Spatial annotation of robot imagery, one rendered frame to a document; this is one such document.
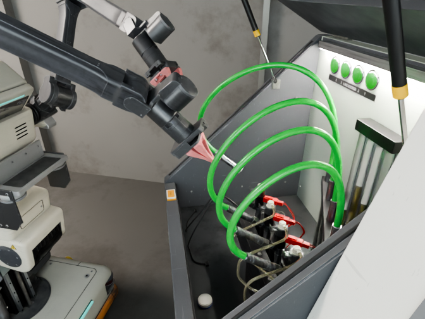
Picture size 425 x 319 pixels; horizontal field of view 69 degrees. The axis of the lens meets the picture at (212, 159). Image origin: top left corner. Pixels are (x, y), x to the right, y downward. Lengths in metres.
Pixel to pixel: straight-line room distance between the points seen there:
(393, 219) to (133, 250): 1.98
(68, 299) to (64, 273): 0.18
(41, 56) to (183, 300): 0.60
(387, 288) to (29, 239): 1.14
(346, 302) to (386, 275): 0.09
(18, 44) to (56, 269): 1.41
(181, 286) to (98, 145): 2.35
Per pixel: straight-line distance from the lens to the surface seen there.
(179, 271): 0.85
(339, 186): 0.62
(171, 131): 0.73
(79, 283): 1.81
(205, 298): 0.92
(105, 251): 2.35
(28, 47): 0.71
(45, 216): 1.40
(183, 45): 2.42
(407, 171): 0.48
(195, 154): 0.74
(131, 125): 2.78
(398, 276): 0.49
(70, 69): 0.70
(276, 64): 0.81
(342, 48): 0.97
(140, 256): 2.25
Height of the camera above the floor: 1.58
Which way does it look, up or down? 29 degrees down
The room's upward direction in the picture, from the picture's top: straight up
